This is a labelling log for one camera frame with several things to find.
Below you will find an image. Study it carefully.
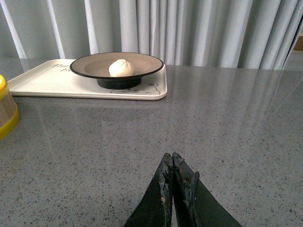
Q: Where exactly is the cream bear print tray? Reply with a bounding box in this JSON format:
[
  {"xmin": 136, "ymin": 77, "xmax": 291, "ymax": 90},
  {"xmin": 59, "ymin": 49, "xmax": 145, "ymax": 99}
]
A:
[{"xmin": 8, "ymin": 59, "xmax": 168, "ymax": 100}]

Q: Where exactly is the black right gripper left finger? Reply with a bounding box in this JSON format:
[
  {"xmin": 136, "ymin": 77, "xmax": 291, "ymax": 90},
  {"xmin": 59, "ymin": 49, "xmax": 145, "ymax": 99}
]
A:
[{"xmin": 124, "ymin": 153, "xmax": 173, "ymax": 227}]

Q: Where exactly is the yellow rimmed bamboo steamer basket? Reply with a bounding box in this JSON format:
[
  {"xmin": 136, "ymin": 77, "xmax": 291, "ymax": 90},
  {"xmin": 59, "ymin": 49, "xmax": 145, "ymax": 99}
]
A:
[{"xmin": 0, "ymin": 75, "xmax": 19, "ymax": 139}]

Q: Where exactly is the grey pleated curtain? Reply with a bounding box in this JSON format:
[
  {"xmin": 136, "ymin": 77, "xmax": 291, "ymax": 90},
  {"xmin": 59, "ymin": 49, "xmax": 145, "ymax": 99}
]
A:
[{"xmin": 0, "ymin": 0, "xmax": 303, "ymax": 70}]

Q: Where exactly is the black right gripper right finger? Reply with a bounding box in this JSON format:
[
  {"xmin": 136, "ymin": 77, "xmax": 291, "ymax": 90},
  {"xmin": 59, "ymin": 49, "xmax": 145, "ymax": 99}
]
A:
[{"xmin": 172, "ymin": 152, "xmax": 241, "ymax": 227}]

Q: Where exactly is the white steamed bun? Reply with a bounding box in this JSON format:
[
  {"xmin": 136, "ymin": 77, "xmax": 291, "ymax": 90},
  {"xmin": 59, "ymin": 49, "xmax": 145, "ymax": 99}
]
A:
[{"xmin": 108, "ymin": 59, "xmax": 134, "ymax": 77}]

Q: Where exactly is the tan plate with black rim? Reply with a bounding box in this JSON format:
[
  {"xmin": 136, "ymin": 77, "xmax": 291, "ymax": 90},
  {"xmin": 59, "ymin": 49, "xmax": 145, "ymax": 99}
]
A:
[{"xmin": 70, "ymin": 52, "xmax": 164, "ymax": 89}]

